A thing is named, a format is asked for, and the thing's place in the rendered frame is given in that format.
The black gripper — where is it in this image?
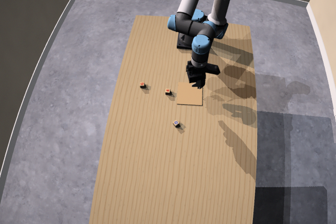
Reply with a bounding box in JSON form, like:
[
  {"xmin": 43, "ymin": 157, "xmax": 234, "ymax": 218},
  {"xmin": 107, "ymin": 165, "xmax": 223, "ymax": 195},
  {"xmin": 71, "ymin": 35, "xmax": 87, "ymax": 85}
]
[{"xmin": 186, "ymin": 60, "xmax": 207, "ymax": 89}]

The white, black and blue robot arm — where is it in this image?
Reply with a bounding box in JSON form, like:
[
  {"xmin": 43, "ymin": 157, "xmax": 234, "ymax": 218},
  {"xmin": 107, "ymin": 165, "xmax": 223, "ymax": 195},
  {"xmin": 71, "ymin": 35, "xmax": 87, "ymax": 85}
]
[{"xmin": 167, "ymin": 0, "xmax": 230, "ymax": 75}]

